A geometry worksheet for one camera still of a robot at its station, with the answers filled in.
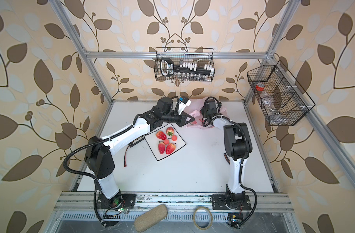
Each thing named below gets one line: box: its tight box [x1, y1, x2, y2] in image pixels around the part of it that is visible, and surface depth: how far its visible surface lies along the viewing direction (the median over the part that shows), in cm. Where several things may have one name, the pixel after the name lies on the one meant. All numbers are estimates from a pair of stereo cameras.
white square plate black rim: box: [144, 122, 187, 162], surface depth 96 cm
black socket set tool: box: [160, 57, 215, 77], surface depth 84 cm
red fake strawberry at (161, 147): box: [158, 140, 166, 155], surface depth 92 cm
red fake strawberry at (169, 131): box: [165, 126, 175, 137], surface depth 98 cm
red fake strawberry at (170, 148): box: [165, 142, 177, 155], surface depth 92 cm
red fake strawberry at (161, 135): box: [155, 130, 167, 140], surface depth 98 cm
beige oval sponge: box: [133, 203, 168, 233], surface depth 69 cm
